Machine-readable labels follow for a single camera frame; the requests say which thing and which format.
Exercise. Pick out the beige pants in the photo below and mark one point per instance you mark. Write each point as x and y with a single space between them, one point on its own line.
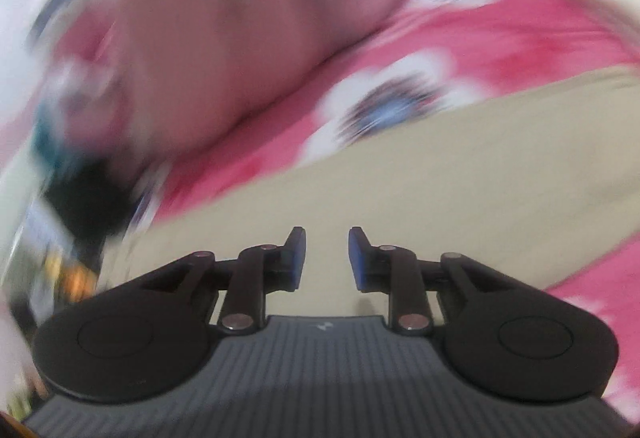
400 178

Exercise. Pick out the teal patterned cloth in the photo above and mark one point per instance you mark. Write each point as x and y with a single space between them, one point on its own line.
47 138

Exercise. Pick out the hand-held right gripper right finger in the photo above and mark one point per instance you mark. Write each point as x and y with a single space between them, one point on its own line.
356 263

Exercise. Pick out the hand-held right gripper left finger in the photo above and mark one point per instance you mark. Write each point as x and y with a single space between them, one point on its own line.
297 258

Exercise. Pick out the pink floral blanket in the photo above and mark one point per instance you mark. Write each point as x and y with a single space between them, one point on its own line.
500 33

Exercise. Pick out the black garment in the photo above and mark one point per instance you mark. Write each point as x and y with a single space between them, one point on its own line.
90 203

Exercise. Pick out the pink quilt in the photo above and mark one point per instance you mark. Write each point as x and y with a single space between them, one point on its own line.
225 18

